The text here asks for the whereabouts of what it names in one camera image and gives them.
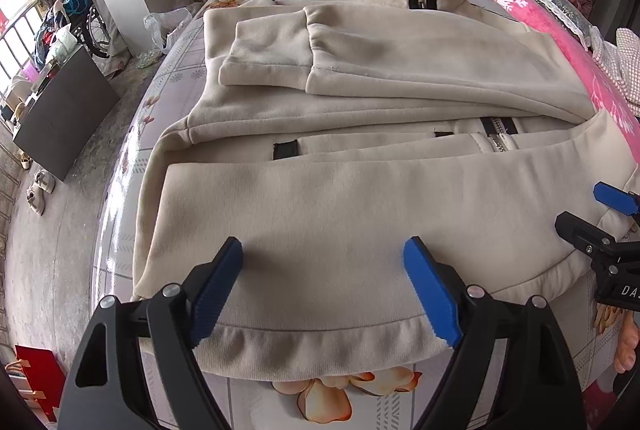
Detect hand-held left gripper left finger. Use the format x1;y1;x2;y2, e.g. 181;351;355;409
57;236;245;430

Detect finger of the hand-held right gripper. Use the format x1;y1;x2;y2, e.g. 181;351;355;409
593;182;640;217
555;211;640;268

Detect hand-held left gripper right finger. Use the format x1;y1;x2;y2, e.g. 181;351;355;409
402;236;588;430

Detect cream zip jacket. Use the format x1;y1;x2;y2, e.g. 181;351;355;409
131;0;640;383

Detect pile of clothes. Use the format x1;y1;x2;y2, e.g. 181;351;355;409
30;0;83;70

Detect person's right hand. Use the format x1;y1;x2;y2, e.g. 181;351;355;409
612;310;640;376

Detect checkered white cloth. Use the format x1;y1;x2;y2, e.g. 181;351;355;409
592;27;640;115

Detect pink floral blanket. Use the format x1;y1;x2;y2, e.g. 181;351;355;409
460;0;640;151

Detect lace-trimmed grey pillow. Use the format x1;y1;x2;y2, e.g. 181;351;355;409
510;0;603;50

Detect red gift box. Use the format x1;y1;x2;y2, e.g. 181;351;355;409
2;345;66;421

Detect white shoe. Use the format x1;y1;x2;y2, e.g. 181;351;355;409
25;190;47;217
32;170;56;194

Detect bed with floral checked sheet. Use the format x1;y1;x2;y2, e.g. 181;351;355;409
90;0;640;430

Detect dark grey board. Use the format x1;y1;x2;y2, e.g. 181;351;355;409
12;44;121;181

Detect small patterned bag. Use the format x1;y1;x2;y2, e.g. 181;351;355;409
134;51;163;70

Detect white plastic bag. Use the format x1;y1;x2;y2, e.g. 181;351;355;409
144;7;196;55

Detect wheelchair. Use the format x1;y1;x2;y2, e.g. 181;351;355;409
65;0;113;59

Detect metal window railing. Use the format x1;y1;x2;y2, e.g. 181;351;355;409
0;4;46;135

